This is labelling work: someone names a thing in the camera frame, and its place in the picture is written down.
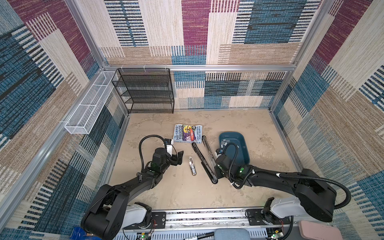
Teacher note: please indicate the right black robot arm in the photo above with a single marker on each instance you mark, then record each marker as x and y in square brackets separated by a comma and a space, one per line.
[311, 195]

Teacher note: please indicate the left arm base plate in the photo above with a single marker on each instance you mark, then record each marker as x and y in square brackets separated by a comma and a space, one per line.
[158, 220]

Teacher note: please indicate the treehouse paperback book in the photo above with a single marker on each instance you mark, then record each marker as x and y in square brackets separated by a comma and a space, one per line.
[188, 133]

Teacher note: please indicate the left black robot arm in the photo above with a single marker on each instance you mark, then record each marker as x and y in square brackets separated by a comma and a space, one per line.
[106, 214]

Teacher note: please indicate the blue box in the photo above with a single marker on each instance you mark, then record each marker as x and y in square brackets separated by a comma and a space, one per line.
[79, 234]

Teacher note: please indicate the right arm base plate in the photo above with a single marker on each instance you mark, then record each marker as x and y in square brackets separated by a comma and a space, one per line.
[259, 217]

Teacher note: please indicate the grey blue chair back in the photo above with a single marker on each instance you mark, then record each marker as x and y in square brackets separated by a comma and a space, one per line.
[231, 234]

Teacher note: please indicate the black wire mesh shelf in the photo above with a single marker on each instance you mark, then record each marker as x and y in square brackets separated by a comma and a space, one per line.
[145, 90]

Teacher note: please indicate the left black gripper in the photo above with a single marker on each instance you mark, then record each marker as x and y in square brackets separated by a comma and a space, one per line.
[178, 158]

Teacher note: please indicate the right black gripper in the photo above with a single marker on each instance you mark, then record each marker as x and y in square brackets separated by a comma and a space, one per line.
[217, 172]

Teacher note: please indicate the pink case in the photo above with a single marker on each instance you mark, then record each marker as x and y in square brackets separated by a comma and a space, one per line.
[314, 231]

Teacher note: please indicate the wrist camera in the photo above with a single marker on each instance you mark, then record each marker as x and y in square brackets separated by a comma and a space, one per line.
[220, 150]
[170, 147]

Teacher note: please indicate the teal plastic tray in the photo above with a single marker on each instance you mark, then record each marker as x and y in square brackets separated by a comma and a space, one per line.
[237, 138]

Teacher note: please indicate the small white mini stapler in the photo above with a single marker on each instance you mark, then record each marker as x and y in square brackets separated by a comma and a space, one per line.
[192, 166]

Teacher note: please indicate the white wire mesh basket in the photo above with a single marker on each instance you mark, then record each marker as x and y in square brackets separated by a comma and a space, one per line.
[87, 112]

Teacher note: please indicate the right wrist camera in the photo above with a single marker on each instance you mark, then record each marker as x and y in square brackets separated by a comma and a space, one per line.
[220, 150]

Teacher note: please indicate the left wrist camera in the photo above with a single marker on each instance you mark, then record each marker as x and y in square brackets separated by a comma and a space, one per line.
[170, 147]

